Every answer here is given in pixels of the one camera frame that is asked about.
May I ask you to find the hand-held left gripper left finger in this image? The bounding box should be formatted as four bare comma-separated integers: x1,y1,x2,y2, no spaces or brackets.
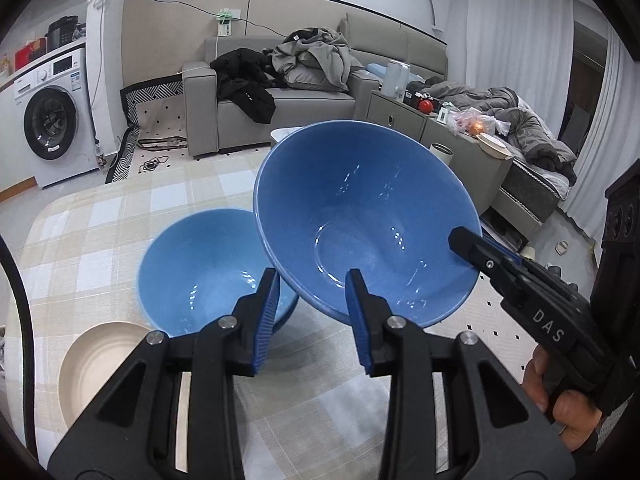
47,267,281,480

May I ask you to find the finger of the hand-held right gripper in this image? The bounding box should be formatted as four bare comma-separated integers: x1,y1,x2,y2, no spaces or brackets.
448,227,531,301
481,236,551,273

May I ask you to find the white dotted cloth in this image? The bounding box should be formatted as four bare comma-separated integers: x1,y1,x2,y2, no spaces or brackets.
467,277,543,366

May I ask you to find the grey sofa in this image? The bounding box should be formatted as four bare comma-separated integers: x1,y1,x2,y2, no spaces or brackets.
181,12,448,157

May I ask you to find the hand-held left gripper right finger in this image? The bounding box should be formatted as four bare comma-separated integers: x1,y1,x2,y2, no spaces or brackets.
345,268,576,480

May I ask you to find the light blue bowl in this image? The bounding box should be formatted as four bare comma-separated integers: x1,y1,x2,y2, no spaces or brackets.
137,208,301,338

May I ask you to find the black white patterned rug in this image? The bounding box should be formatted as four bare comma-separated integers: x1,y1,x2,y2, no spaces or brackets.
104,79,273,186

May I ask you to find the beige bowl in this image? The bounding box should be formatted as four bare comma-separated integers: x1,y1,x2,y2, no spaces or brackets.
57,321,193,466

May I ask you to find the red box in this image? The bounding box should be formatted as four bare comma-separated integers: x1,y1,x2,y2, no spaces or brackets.
14,39,48,71

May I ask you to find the wall socket with plugs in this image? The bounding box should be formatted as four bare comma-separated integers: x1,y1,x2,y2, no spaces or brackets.
215,7,241,36

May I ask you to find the clear plastic bag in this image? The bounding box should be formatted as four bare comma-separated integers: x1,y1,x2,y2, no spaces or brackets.
446,107,501,137

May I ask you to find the black rice cooker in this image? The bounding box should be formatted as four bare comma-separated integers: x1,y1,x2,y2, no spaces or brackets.
46,16,80,51

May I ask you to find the person's right forearm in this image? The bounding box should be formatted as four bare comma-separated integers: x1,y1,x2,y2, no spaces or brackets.
575,390,640,461

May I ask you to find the grey low cabinet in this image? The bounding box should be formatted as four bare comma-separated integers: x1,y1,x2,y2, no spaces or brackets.
367,90,516,221

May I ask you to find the grey clothes pile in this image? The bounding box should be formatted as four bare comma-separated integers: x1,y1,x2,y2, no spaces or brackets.
272,28,366,92

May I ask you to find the bed mattress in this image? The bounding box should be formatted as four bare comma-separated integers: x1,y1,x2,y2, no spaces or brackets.
480,157,573,226

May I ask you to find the white curtain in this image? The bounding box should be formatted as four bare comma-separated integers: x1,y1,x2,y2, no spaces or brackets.
465,0,640,256

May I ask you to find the dark blue bowl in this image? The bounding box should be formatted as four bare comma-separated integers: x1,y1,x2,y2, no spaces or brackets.
252,120,483,328

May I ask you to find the white washing machine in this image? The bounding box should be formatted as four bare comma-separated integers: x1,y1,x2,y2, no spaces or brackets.
12,42,101,190

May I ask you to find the black jacket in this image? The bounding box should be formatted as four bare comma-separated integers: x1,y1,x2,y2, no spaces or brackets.
210,48,277,124

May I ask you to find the black cable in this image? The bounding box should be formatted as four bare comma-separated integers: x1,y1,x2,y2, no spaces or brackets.
0,232,41,466

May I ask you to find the bed with grey blankets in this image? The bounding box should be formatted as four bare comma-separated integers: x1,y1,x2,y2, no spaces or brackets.
422,80,578,186

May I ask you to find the white kitchen counter cabinet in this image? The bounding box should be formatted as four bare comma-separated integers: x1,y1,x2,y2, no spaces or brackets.
0,75,38,203

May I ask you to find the person's right hand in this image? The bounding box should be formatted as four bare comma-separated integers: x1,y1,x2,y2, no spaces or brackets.
520,346,603,448

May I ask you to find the white small appliance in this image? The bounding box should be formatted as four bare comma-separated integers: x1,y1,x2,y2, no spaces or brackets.
382,60,411,103

